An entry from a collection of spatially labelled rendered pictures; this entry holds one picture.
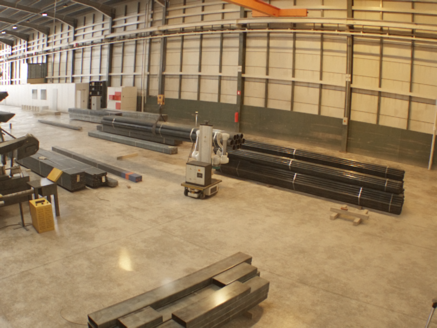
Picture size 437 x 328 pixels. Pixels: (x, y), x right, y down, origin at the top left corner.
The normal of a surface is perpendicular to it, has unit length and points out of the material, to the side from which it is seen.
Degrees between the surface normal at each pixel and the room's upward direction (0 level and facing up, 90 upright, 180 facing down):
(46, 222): 90
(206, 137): 90
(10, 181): 90
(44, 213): 90
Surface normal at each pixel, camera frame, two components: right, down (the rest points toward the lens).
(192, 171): -0.47, 0.19
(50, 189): 0.78, 0.18
